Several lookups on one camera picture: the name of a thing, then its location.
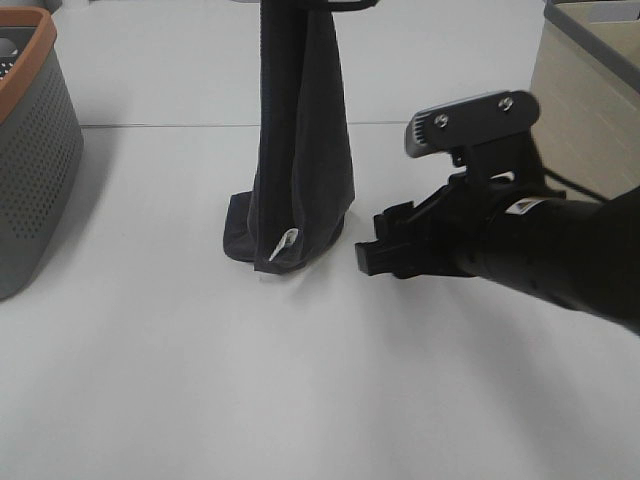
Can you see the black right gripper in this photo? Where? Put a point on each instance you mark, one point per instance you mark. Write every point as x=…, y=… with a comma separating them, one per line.
x=430, y=231

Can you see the dark navy towel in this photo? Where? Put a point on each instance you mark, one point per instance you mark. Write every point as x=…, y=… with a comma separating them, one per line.
x=304, y=182

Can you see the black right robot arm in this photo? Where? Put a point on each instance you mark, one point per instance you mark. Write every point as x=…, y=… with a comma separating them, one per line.
x=578, y=255

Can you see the beige storage box grey rim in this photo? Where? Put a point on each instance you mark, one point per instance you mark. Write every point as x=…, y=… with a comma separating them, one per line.
x=586, y=79

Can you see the grey basket with orange rim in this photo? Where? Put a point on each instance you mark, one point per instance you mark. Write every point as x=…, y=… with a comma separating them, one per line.
x=41, y=143

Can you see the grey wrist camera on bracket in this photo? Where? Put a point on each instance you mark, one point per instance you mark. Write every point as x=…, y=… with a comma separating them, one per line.
x=488, y=135

